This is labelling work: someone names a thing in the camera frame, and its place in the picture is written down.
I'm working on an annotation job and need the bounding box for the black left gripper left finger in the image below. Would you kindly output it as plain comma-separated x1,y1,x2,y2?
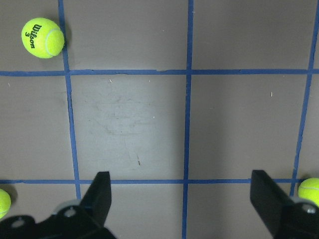
53,172,111,239

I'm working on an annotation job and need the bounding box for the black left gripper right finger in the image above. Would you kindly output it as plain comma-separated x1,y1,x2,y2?
250,170,319,239

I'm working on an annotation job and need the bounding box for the yellow tennis ball right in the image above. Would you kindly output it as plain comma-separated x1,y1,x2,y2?
298,178,319,207

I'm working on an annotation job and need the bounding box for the yellow tennis ball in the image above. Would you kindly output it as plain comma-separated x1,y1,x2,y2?
298,178,319,207
0,189,11,218

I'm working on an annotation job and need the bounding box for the yellow tennis ball left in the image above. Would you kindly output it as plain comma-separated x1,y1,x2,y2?
0,189,11,218

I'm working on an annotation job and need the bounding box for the Wilson tennis ball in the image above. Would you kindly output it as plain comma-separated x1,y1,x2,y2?
21,17,65,59

